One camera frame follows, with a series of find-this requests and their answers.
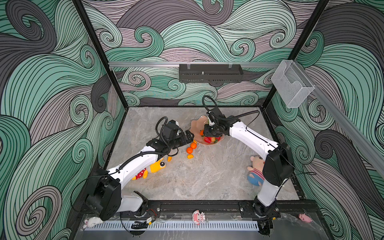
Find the pink scalloped fruit bowl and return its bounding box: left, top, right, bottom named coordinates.
left=190, top=116, right=224, bottom=146

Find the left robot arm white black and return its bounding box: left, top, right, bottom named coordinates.
left=85, top=117, right=194, bottom=221

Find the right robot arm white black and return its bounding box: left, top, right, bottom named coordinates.
left=202, top=95, right=294, bottom=215

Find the pink boy plush doll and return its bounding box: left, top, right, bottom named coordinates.
left=247, top=156, right=265, bottom=187

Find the pink pig figurine centre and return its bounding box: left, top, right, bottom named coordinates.
left=193, top=210, right=206, bottom=226

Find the pink pig figurine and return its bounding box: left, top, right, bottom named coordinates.
left=193, top=210, right=206, bottom=226
left=299, top=214, right=313, bottom=223

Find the white rabbit figurine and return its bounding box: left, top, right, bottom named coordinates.
left=83, top=217, right=104, bottom=229

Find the pink pig figurine right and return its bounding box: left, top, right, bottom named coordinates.
left=299, top=214, right=313, bottom=223

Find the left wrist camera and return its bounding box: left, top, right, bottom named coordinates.
left=162, top=120, right=180, bottom=141

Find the black wall tray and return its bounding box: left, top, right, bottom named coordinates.
left=179, top=65, right=244, bottom=84

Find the aluminium rail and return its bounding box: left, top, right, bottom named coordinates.
left=108, top=61, right=280, bottom=68

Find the clear acrylic wall box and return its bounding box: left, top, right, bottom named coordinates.
left=271, top=60, right=315, bottom=109

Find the white slotted cable duct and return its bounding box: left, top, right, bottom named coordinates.
left=85, top=221, right=259, bottom=232

